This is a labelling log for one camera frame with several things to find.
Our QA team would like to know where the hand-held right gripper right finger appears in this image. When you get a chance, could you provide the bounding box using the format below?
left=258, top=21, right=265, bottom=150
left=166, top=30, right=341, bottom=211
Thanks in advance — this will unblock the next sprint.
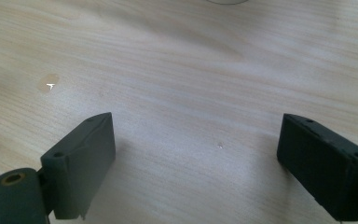
left=276, top=113, right=358, bottom=222

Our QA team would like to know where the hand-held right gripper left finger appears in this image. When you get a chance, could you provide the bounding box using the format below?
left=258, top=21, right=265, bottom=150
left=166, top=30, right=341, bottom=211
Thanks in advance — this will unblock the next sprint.
left=40, top=112, right=117, bottom=221

